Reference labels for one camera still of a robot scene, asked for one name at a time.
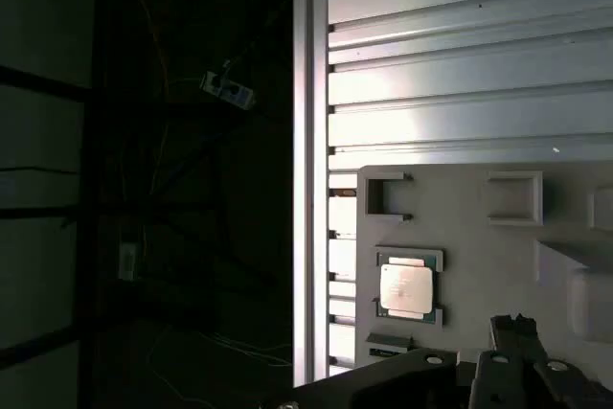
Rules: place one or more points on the silver CPU with teal board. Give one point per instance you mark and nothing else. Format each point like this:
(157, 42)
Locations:
(406, 289)

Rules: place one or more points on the white plastic parts rack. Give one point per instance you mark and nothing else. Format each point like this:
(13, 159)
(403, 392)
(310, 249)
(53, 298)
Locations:
(479, 275)

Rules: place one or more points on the small white power adapter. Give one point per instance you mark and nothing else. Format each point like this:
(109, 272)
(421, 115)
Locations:
(127, 260)

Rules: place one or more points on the black metal shelf frame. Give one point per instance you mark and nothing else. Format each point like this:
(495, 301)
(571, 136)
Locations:
(90, 141)

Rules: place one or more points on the white power strip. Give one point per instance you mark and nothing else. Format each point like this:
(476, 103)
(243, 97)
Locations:
(229, 88)

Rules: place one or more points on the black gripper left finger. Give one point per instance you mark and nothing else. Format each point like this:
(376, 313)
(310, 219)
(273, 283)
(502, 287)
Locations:
(416, 375)

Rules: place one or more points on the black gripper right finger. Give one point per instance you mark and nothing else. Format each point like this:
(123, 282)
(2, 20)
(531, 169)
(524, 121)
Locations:
(565, 385)

